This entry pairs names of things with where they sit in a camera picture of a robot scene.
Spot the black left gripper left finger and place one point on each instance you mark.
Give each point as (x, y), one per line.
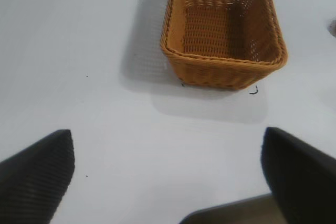
(34, 176)

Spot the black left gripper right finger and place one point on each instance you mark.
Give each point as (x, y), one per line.
(302, 179)

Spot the tan woven wicker basket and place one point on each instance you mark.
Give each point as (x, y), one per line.
(210, 32)

